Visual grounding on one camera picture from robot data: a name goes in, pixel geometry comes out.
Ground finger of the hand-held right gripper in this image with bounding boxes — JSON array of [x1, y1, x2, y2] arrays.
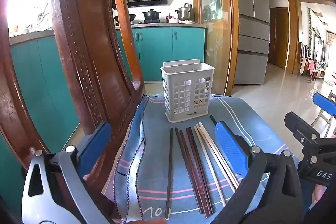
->
[[311, 92, 336, 132], [284, 112, 324, 147]]

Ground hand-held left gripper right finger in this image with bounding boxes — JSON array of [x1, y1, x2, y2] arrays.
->
[[215, 121, 306, 224]]

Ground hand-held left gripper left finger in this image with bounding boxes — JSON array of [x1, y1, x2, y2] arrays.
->
[[22, 122, 116, 224]]

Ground beige chopstick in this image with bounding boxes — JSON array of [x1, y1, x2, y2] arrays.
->
[[196, 124, 236, 193], [193, 126, 227, 207], [199, 122, 240, 186]]

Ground white plastic utensil basket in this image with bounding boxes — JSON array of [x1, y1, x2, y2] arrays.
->
[[161, 59, 215, 123]]

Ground person's right hand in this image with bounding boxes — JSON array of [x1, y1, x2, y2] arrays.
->
[[312, 184, 328, 204]]

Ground dark red chopstick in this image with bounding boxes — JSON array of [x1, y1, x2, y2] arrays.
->
[[186, 127, 216, 215], [179, 130, 212, 218]]

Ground clothes drying rack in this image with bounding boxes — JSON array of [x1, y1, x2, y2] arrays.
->
[[299, 42, 327, 83]]

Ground dark brown chopstick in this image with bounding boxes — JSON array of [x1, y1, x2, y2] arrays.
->
[[175, 127, 205, 215]]

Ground person's dark clothing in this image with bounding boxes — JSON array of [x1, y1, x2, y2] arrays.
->
[[299, 179, 336, 224]]

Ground blue plaid cloth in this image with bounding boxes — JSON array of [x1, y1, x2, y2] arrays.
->
[[105, 94, 300, 224]]

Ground brown wooden door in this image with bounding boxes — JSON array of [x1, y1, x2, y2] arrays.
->
[[269, 7, 289, 69]]

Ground carved wooden chair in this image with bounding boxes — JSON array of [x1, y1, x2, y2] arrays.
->
[[0, 0, 146, 224]]

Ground grey refrigerator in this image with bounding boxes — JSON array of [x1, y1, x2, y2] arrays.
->
[[232, 0, 271, 85]]

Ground teal lower kitchen cabinets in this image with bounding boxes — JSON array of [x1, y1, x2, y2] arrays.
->
[[10, 26, 206, 159]]

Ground wood-framed glass sliding door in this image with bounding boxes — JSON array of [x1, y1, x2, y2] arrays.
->
[[192, 0, 239, 96]]

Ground black wok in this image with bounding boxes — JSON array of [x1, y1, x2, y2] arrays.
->
[[114, 13, 137, 26]]

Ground dish rack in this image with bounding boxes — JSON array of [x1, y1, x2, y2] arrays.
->
[[26, 4, 53, 32]]

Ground stacked steel pots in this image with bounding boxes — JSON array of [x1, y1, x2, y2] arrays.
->
[[175, 3, 195, 22]]

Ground black clay pot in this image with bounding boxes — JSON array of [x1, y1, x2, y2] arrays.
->
[[142, 9, 160, 23]]

